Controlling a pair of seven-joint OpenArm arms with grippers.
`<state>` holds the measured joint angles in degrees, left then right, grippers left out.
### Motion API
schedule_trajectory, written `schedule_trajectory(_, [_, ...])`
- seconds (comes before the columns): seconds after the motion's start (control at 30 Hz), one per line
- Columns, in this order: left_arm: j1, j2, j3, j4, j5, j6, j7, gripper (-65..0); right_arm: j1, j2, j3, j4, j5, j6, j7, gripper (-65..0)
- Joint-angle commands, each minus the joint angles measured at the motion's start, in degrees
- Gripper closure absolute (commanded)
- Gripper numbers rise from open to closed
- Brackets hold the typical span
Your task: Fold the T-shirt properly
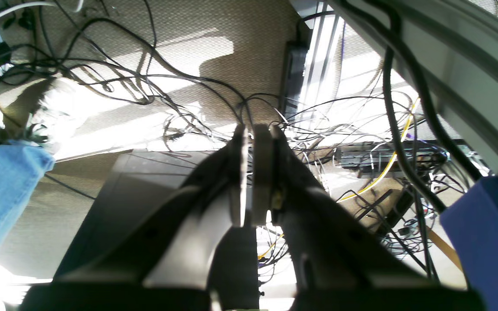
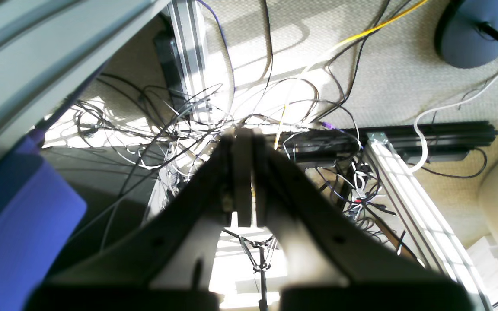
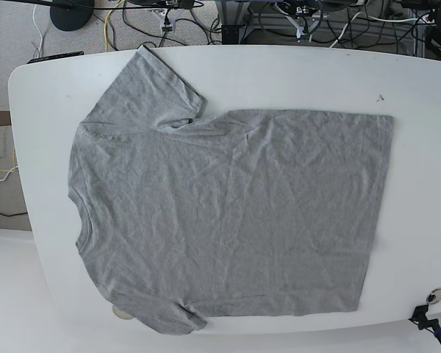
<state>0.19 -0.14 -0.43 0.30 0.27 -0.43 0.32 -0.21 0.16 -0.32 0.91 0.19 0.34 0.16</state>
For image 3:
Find grey T-shirt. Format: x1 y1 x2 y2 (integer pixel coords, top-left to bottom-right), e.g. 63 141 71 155
68 49 393 335

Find metal table grommet left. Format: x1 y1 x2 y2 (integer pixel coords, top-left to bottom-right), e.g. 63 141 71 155
112 305 134 320

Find metal table grommet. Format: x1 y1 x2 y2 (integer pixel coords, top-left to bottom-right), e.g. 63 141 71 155
112 305 134 320
426 288 441 305

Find black flat device on floor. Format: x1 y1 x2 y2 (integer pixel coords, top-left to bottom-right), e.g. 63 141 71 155
27 51 84 64

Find round black stand base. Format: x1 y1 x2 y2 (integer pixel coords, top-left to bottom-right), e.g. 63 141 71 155
50 0 95 32

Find metal table grommet right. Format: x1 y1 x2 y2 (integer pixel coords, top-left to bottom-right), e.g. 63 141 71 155
426 288 441 305

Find aluminium frame with black foot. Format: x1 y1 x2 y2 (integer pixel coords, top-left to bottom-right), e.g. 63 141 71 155
215 1 263 45

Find yellow cable on floor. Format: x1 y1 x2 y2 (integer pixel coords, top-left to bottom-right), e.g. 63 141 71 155
104 0 126 52

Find black clamp with cable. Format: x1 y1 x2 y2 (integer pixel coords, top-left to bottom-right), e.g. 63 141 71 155
409 304 441 345

